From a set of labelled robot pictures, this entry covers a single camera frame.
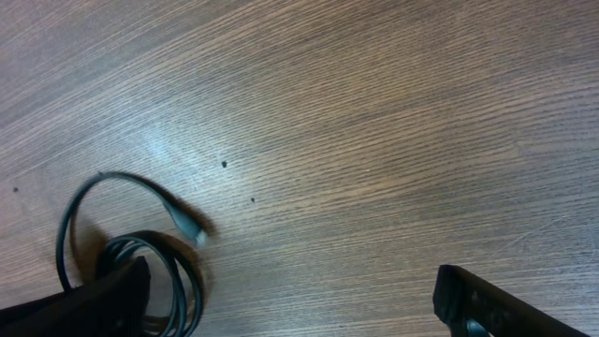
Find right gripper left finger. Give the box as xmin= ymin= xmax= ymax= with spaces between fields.
xmin=1 ymin=256 xmax=151 ymax=337

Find black usb cable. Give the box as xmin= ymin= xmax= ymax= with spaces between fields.
xmin=54 ymin=170 xmax=210 ymax=337

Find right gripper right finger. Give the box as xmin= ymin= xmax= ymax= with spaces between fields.
xmin=432 ymin=265 xmax=587 ymax=337

